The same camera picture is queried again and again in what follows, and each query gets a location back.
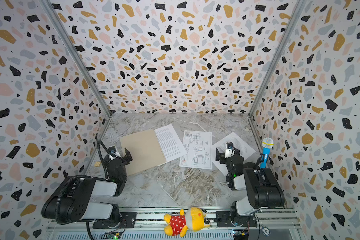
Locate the beige manila folder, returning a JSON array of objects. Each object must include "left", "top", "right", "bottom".
[{"left": 120, "top": 130, "right": 166, "bottom": 177}]

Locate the technical drawing paper sheet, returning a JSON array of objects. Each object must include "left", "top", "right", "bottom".
[{"left": 180, "top": 131, "right": 213, "bottom": 170}]

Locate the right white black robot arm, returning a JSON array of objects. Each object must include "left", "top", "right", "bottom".
[{"left": 216, "top": 143, "right": 285, "bottom": 227}]

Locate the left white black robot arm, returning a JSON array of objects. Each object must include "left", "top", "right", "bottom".
[{"left": 41, "top": 148, "right": 133, "bottom": 228}]

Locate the blue toy microphone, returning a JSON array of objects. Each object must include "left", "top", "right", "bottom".
[{"left": 260, "top": 138, "right": 274, "bottom": 169}]

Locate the text printed paper sheet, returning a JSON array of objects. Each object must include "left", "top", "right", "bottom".
[{"left": 155, "top": 124, "right": 187, "bottom": 163}]

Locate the left green circuit board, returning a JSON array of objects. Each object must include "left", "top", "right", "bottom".
[{"left": 101, "top": 232, "right": 122, "bottom": 240}]

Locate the yellow plush toy red dress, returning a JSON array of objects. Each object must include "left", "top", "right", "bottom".
[{"left": 164, "top": 207, "right": 211, "bottom": 238}]

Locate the right circuit board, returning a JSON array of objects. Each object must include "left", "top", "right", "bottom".
[{"left": 233, "top": 230, "right": 249, "bottom": 240}]

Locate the round white blue badge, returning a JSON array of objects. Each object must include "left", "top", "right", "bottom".
[{"left": 262, "top": 227, "right": 271, "bottom": 237}]

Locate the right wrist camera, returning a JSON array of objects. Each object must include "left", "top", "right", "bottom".
[{"left": 225, "top": 142, "right": 235, "bottom": 159}]

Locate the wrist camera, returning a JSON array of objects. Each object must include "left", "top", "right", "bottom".
[
  {"left": 225, "top": 142, "right": 235, "bottom": 159},
  {"left": 108, "top": 146, "right": 121, "bottom": 158}
]

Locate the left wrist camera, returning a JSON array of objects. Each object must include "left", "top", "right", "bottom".
[{"left": 108, "top": 146, "right": 121, "bottom": 158}]

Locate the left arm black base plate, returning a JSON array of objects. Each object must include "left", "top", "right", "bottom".
[{"left": 93, "top": 212, "right": 137, "bottom": 230}]

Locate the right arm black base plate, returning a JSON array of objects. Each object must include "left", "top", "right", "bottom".
[{"left": 216, "top": 211, "right": 258, "bottom": 228}]

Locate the aluminium rail frame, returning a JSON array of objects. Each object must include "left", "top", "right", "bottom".
[{"left": 43, "top": 207, "right": 305, "bottom": 240}]

